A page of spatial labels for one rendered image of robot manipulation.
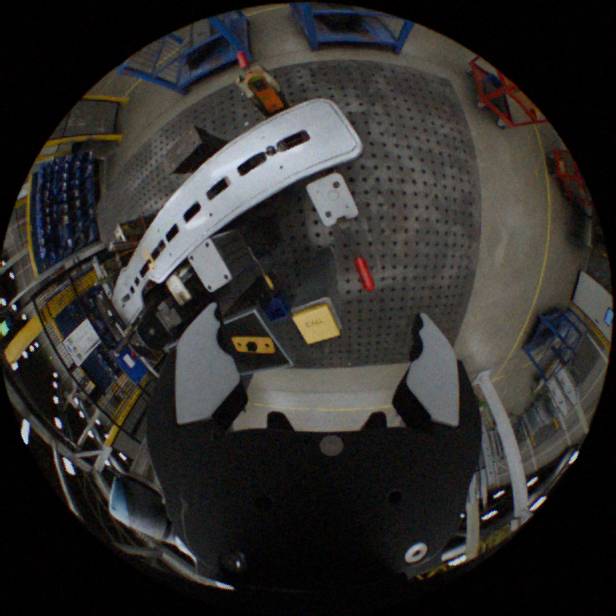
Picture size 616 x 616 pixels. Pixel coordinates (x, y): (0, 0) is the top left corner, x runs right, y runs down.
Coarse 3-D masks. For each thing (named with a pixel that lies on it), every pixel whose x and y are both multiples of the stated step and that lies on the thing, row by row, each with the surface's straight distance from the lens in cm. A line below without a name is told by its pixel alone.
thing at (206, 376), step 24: (216, 312) 11; (192, 336) 9; (216, 336) 9; (192, 360) 8; (216, 360) 7; (192, 384) 7; (216, 384) 7; (240, 384) 7; (192, 408) 7; (216, 408) 6; (240, 408) 7
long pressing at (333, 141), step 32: (256, 128) 48; (288, 128) 45; (320, 128) 44; (352, 128) 45; (224, 160) 48; (288, 160) 42; (320, 160) 41; (352, 160) 42; (192, 192) 53; (224, 192) 46; (256, 192) 42; (160, 224) 63; (192, 224) 53; (224, 224) 46; (160, 256) 66; (128, 288) 98; (128, 320) 120
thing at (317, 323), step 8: (304, 312) 28; (312, 312) 27; (320, 312) 27; (328, 312) 27; (296, 320) 29; (304, 320) 28; (312, 320) 28; (320, 320) 28; (328, 320) 28; (304, 328) 29; (312, 328) 29; (320, 328) 29; (328, 328) 29; (336, 328) 29; (304, 336) 30; (312, 336) 30; (320, 336) 30; (328, 336) 30
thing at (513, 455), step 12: (480, 372) 362; (480, 384) 379; (492, 384) 376; (492, 396) 360; (492, 408) 363; (504, 420) 353; (504, 432) 352; (504, 444) 357; (516, 444) 358; (516, 456) 353; (516, 468) 352; (516, 480) 358; (516, 492) 364; (516, 504) 372; (516, 516) 380; (528, 516) 373
